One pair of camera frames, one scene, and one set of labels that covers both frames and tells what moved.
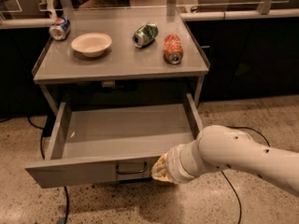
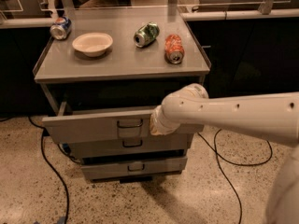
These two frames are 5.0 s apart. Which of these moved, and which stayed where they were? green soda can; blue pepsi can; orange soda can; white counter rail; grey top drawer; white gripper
Moved: grey top drawer; white gripper
Stayed: blue pepsi can; orange soda can; green soda can; white counter rail
